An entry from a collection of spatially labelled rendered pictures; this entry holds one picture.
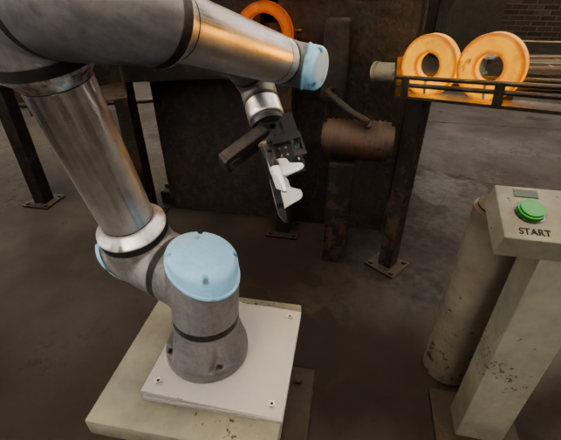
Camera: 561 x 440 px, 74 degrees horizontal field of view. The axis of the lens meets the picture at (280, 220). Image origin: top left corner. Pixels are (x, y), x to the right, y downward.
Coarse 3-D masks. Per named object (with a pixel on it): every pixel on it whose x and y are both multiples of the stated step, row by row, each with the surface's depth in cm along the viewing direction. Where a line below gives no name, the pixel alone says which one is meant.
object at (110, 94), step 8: (96, 64) 121; (96, 72) 122; (104, 72) 123; (112, 72) 124; (120, 72) 116; (104, 80) 124; (112, 80) 125; (120, 80) 126; (104, 88) 121; (112, 88) 121; (120, 88) 120; (104, 96) 114; (112, 96) 113; (120, 96) 112
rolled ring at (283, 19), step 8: (264, 0) 116; (248, 8) 117; (256, 8) 116; (264, 8) 116; (272, 8) 115; (280, 8) 115; (248, 16) 118; (272, 16) 117; (280, 16) 116; (288, 16) 117; (280, 24) 117; (288, 24) 117; (288, 32) 118
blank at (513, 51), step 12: (480, 36) 90; (492, 36) 88; (504, 36) 86; (516, 36) 86; (468, 48) 92; (480, 48) 90; (492, 48) 88; (504, 48) 87; (516, 48) 85; (468, 60) 93; (480, 60) 93; (504, 60) 88; (516, 60) 86; (528, 60) 86; (456, 72) 96; (468, 72) 94; (504, 72) 88; (516, 72) 87; (468, 84) 95; (480, 96) 94; (492, 96) 92; (504, 96) 91
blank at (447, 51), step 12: (432, 36) 97; (444, 36) 96; (408, 48) 103; (420, 48) 101; (432, 48) 98; (444, 48) 96; (456, 48) 96; (408, 60) 104; (420, 60) 103; (444, 60) 97; (456, 60) 95; (408, 72) 105; (420, 72) 104; (444, 72) 98; (432, 84) 102; (444, 84) 100
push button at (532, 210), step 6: (522, 204) 59; (528, 204) 59; (534, 204) 59; (540, 204) 58; (522, 210) 58; (528, 210) 58; (534, 210) 58; (540, 210) 58; (522, 216) 58; (528, 216) 58; (534, 216) 57; (540, 216) 57
